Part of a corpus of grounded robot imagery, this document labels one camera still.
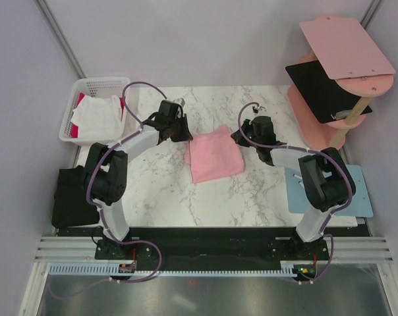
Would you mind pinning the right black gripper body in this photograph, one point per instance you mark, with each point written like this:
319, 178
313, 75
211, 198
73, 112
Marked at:
248, 130

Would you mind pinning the pink tiered shelf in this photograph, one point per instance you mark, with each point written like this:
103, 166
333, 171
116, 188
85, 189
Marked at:
350, 57

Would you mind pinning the pink t shirt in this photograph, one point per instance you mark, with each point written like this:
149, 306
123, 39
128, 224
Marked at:
213, 156

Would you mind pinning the red t shirt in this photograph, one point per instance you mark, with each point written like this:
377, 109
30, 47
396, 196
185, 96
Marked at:
76, 131

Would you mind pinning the black t shirt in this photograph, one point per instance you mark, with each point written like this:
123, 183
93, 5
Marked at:
70, 207

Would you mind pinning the white cable duct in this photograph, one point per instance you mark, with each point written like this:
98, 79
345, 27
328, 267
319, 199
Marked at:
119, 269

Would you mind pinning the black board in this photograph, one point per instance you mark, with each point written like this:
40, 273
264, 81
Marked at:
327, 101

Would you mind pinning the light blue mat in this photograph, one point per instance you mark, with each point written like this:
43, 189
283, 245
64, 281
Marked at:
359, 207

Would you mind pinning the white t shirt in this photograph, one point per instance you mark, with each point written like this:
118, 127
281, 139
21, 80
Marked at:
98, 115

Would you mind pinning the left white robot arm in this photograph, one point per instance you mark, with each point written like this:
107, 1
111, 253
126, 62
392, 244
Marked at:
104, 176

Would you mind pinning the white plastic basket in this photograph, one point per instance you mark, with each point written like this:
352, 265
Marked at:
95, 111

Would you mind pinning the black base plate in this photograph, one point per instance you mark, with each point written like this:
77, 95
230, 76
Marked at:
206, 249

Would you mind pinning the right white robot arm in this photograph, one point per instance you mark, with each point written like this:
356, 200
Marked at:
328, 185

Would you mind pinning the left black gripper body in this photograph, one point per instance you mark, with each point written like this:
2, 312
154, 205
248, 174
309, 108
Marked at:
175, 125

